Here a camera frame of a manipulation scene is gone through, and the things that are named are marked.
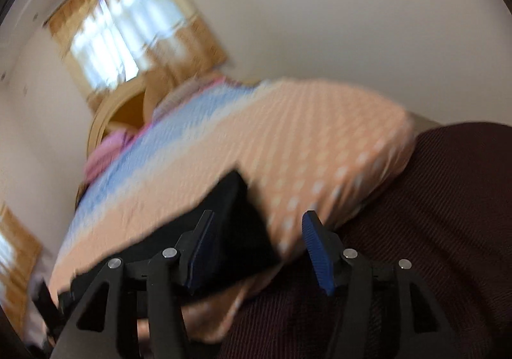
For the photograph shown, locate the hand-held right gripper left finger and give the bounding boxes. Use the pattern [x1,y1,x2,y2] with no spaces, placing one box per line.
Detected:
[51,210,215,359]

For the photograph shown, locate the bed with polka-dot sheet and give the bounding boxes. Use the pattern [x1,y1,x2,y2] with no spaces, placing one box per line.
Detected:
[47,78,417,344]

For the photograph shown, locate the black pants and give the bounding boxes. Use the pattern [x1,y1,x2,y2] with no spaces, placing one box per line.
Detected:
[59,170,281,322]

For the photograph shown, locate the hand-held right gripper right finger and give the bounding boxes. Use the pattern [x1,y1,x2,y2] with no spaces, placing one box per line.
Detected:
[301,210,454,359]

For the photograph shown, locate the wooden bed headboard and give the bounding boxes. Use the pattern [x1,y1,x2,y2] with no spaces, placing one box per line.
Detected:
[87,74,171,179]

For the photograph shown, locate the person's maroon ribbed clothing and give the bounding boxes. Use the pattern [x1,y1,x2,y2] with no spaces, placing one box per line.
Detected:
[216,122,512,359]

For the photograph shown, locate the beige floral window curtain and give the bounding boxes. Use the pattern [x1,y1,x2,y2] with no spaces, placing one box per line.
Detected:
[47,0,229,111]
[0,202,44,330]

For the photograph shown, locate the pink folded blanket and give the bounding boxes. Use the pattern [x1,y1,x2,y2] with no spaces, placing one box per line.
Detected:
[83,130,139,184]

